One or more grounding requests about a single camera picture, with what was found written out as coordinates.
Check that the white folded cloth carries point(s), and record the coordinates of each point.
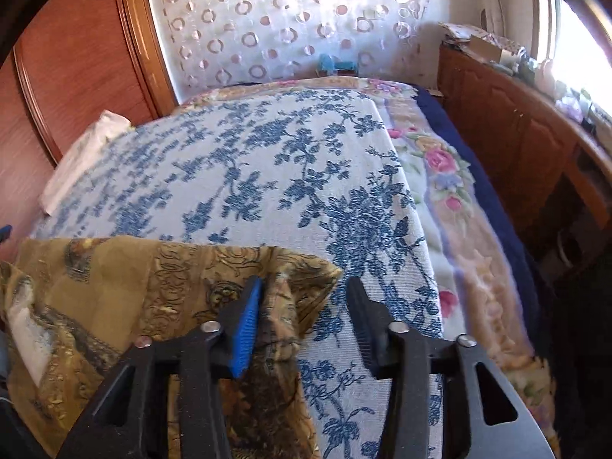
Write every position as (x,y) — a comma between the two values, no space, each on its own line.
(81,156)

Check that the teal blue toy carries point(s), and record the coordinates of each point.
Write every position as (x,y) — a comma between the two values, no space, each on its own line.
(329,66)

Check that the sheer pink circle curtain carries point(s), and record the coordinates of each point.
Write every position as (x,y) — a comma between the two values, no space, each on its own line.
(216,43)

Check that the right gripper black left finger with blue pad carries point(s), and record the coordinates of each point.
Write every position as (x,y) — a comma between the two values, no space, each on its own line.
(127,417)

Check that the pink floral fleece blanket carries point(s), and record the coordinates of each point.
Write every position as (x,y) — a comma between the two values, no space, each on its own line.
(477,292)

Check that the cardboard box on cabinet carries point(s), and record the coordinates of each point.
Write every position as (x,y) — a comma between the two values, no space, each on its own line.
(494,48)

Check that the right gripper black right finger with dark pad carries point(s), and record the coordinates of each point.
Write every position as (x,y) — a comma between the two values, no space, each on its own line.
(483,415)

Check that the olive gold patterned cloth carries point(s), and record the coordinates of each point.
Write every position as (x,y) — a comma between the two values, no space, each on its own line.
(73,306)

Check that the brown wooden side cabinet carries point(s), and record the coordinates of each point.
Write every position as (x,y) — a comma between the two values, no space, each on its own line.
(552,177)

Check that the red brown wooden wardrobe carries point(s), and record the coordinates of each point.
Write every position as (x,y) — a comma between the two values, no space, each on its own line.
(74,60)

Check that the lilac tissue pack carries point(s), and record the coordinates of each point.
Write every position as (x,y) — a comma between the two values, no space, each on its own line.
(570,107)

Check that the pink bottle on cabinet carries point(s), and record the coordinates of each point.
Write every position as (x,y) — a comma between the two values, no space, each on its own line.
(544,80)

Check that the blue white floral bedsheet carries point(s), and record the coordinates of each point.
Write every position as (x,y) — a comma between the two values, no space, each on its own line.
(310,168)

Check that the navy blue bed cover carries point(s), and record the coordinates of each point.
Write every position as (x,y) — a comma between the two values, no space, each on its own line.
(525,272)

